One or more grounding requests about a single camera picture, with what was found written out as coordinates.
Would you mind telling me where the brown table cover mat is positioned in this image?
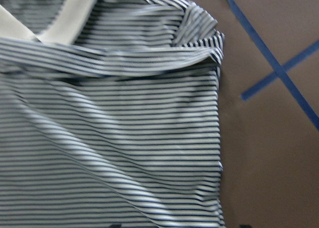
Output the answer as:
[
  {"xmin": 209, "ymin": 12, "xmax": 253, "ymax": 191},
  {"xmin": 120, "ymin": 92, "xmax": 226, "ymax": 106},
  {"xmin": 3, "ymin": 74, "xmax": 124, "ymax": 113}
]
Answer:
[{"xmin": 192, "ymin": 0, "xmax": 319, "ymax": 228}]

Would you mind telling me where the navy white striped polo shirt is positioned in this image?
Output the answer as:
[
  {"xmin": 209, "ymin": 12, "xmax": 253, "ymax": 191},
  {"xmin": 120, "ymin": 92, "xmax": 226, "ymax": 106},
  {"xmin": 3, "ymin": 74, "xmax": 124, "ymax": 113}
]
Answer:
[{"xmin": 0, "ymin": 0, "xmax": 225, "ymax": 228}]

